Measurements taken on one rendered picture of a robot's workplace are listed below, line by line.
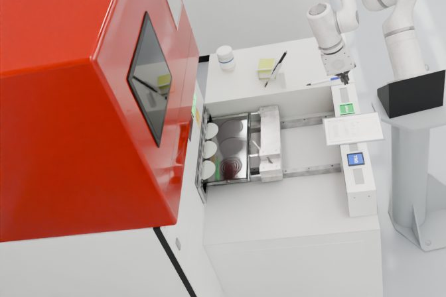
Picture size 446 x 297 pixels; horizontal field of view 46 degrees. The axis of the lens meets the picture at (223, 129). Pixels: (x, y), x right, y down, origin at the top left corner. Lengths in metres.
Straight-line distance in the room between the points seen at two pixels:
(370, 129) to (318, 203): 0.33
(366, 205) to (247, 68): 0.85
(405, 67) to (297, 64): 0.46
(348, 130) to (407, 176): 0.62
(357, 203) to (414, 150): 0.62
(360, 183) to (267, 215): 0.37
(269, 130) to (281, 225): 0.43
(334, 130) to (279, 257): 0.51
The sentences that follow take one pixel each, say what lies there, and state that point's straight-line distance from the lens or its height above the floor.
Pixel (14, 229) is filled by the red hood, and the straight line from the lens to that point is 1.67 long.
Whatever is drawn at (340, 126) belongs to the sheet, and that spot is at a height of 0.96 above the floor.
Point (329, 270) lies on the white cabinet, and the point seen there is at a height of 0.59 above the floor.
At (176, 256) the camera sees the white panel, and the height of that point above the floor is 1.07.
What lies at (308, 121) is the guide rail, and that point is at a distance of 2.22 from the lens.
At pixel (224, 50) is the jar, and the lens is 2.34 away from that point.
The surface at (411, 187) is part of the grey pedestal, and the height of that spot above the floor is 0.35.
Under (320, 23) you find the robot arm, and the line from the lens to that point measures 1.77.
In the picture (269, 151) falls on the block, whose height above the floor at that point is 0.91.
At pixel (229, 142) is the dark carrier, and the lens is 2.13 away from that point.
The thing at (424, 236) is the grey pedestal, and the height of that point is 0.02.
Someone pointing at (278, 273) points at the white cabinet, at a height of 0.59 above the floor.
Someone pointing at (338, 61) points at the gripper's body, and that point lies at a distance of 1.89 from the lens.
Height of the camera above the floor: 2.39
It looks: 43 degrees down
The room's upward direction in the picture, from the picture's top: 18 degrees counter-clockwise
